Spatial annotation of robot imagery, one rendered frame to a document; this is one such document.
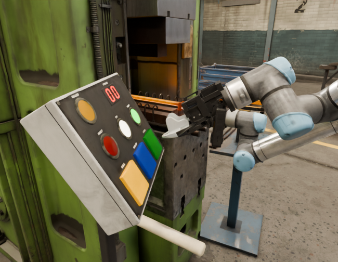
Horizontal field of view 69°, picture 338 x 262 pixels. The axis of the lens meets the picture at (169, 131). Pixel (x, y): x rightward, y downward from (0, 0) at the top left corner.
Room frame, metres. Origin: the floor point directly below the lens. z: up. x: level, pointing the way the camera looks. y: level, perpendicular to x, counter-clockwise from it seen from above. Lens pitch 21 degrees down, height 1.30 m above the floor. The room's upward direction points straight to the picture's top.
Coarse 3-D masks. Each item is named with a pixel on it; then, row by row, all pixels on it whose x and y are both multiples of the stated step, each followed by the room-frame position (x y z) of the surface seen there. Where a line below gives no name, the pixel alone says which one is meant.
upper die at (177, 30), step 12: (132, 24) 1.09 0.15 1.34; (144, 24) 1.05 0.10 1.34; (156, 24) 1.02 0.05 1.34; (168, 24) 1.02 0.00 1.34; (180, 24) 1.09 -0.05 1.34; (132, 36) 1.09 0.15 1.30; (144, 36) 1.05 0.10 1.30; (156, 36) 1.02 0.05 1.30; (168, 36) 1.02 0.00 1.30; (180, 36) 1.10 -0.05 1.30
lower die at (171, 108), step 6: (144, 96) 1.31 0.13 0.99; (144, 102) 1.18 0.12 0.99; (150, 102) 1.16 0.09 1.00; (156, 102) 1.15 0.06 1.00; (150, 108) 1.10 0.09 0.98; (156, 108) 1.08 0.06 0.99; (162, 108) 1.08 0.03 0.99; (168, 108) 1.08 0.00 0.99; (174, 108) 1.08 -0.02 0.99; (144, 114) 1.06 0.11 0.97; (150, 114) 1.04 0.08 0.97; (156, 114) 1.03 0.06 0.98; (162, 114) 1.02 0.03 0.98; (180, 114) 1.11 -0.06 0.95; (150, 120) 1.04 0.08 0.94; (156, 120) 1.03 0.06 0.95; (162, 120) 1.01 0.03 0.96
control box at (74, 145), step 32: (64, 96) 0.43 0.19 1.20; (96, 96) 0.53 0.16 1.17; (128, 96) 0.70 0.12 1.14; (32, 128) 0.40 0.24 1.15; (64, 128) 0.39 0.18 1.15; (96, 128) 0.45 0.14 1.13; (64, 160) 0.39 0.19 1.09; (96, 160) 0.39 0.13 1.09; (128, 160) 0.48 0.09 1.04; (160, 160) 0.63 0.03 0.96; (96, 192) 0.39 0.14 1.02; (128, 192) 0.41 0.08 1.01; (128, 224) 0.38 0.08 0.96
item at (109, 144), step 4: (108, 136) 0.47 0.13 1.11; (104, 140) 0.45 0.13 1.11; (108, 140) 0.46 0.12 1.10; (112, 140) 0.47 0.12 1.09; (104, 144) 0.44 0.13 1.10; (108, 144) 0.45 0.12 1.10; (112, 144) 0.46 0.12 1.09; (108, 148) 0.44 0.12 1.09; (112, 148) 0.45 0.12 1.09; (116, 148) 0.47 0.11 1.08; (112, 152) 0.44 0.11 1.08; (116, 152) 0.46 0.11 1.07
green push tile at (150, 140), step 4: (148, 132) 0.66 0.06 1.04; (152, 132) 0.68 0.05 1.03; (144, 136) 0.63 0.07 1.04; (148, 136) 0.64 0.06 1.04; (152, 136) 0.66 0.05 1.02; (144, 140) 0.61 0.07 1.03; (148, 140) 0.62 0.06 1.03; (152, 140) 0.65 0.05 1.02; (156, 140) 0.67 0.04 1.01; (148, 144) 0.61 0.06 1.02; (152, 144) 0.63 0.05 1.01; (156, 144) 0.65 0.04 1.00; (152, 148) 0.61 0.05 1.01; (156, 148) 0.64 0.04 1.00; (160, 148) 0.66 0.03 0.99; (152, 152) 0.61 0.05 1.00; (156, 152) 0.62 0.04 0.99; (160, 152) 0.65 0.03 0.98; (156, 156) 0.61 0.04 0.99
